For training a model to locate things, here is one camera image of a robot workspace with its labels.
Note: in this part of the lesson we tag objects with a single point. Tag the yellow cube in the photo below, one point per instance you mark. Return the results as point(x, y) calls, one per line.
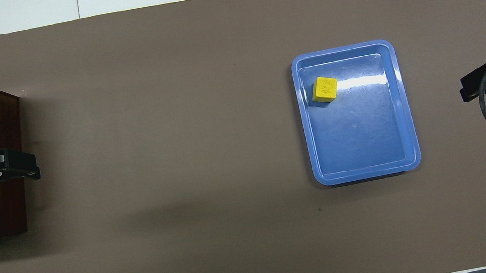
point(325, 89)

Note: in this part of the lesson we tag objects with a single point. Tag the blue plastic tray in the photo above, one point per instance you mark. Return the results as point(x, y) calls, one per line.
point(363, 135)

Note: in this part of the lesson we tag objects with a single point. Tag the brown table mat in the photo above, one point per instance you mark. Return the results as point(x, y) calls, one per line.
point(178, 168)

